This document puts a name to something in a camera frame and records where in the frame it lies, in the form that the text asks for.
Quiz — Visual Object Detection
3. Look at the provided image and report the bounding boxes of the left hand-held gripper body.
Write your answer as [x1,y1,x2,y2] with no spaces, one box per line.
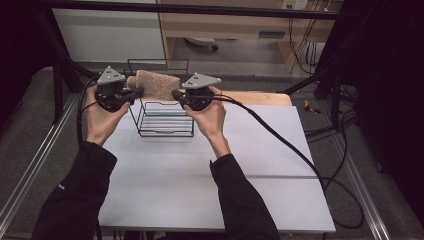
[94,65,132,113]

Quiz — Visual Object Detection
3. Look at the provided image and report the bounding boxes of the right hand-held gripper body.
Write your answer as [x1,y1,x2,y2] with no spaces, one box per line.
[180,72,223,112]

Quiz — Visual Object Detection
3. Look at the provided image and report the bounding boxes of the brown towel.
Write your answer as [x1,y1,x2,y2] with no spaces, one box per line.
[125,69,181,102]

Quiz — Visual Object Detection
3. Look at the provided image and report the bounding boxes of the black wire rack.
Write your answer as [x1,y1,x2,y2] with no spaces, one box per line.
[123,58,196,138]

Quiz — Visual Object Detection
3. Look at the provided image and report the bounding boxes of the person's right hand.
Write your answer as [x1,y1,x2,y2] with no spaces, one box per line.
[183,85,232,160]

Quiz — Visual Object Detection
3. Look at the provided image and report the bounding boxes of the person's left hand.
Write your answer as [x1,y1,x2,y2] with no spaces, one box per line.
[84,84,132,147]

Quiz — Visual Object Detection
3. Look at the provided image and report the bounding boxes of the office chair base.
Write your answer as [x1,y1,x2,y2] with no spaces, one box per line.
[184,36,220,52]

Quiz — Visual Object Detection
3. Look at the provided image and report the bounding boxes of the white cabinet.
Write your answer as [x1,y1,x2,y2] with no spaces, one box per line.
[53,0,167,63]

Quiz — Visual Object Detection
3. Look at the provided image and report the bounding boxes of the wooden table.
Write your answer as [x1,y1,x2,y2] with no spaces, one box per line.
[179,88,294,107]

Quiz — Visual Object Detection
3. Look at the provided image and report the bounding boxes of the light wooden desk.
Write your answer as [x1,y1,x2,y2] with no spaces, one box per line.
[156,0,344,73]

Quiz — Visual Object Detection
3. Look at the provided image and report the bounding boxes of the white table cover board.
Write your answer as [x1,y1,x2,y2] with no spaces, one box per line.
[98,99,337,233]

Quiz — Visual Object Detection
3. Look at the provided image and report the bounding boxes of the black curtain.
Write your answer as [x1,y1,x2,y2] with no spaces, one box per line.
[0,0,64,116]
[319,0,424,228]

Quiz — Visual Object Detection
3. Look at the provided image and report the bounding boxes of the yellow black tape strip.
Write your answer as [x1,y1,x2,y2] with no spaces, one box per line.
[303,99,322,115]

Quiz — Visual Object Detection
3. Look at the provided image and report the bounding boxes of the white power socket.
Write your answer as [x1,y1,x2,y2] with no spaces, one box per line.
[281,0,309,10]

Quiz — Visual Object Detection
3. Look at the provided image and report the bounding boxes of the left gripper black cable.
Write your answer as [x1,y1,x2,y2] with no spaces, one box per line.
[76,75,102,146]

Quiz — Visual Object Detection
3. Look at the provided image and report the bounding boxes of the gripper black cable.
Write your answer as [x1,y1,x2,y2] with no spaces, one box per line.
[199,94,365,230]
[76,75,102,146]

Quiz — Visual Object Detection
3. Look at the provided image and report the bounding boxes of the black metal frame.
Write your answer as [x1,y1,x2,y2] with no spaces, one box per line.
[33,0,361,126]

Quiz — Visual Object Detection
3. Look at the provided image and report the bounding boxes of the aluminium floor rail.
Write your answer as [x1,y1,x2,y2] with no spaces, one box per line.
[328,133,391,240]
[0,94,79,228]

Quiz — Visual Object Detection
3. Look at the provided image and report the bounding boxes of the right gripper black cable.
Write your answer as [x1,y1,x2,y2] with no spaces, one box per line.
[199,94,365,230]

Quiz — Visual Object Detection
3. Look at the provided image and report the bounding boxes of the hanging cables under desk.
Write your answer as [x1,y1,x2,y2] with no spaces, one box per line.
[288,14,322,76]

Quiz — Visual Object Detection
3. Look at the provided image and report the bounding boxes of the black floor cables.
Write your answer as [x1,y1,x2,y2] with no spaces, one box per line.
[304,83,360,143]

